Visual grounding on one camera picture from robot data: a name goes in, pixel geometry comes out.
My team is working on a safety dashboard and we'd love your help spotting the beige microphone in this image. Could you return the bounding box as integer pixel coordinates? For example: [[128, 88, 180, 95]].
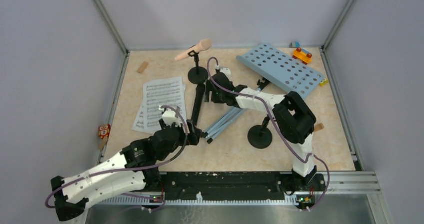
[[174, 39, 213, 84]]

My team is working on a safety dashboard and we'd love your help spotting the sheet music page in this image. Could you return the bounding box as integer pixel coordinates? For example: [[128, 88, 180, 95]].
[[132, 82, 187, 133], [143, 76, 187, 133]]

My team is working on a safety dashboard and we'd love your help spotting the black microphone stand base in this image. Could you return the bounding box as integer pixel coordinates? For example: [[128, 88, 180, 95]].
[[247, 116, 273, 149]]

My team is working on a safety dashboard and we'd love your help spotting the light blue music stand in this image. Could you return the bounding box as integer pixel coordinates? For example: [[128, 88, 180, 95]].
[[201, 43, 327, 145]]

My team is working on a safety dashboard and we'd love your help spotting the black microphone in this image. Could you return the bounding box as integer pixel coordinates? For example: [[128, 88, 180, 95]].
[[191, 84, 206, 126]]

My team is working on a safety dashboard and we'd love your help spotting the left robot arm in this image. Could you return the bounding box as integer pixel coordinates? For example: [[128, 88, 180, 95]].
[[50, 120, 202, 222]]

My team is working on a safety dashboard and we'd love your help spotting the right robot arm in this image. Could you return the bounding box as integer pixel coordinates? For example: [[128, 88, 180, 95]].
[[206, 72, 317, 190]]

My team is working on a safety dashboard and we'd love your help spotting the red owl toy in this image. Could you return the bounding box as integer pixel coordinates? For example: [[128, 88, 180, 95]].
[[98, 124, 111, 139]]

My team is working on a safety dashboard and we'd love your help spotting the wooden block far left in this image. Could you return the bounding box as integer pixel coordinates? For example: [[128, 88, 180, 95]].
[[137, 61, 149, 74]]

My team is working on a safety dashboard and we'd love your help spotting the colourful wooden toy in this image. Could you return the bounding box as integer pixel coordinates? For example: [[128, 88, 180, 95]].
[[290, 41, 313, 65]]

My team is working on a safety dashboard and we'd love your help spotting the yellow black small toy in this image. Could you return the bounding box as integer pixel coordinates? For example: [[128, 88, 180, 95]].
[[319, 78, 329, 87]]

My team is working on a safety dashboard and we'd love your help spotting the wooden block by stand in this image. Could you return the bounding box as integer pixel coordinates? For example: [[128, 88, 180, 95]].
[[314, 123, 325, 132]]

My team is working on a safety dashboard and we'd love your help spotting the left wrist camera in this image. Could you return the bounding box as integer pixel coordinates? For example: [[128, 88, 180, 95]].
[[159, 105, 183, 127]]

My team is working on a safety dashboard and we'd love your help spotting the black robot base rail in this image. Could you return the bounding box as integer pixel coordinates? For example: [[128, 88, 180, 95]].
[[143, 171, 327, 208]]

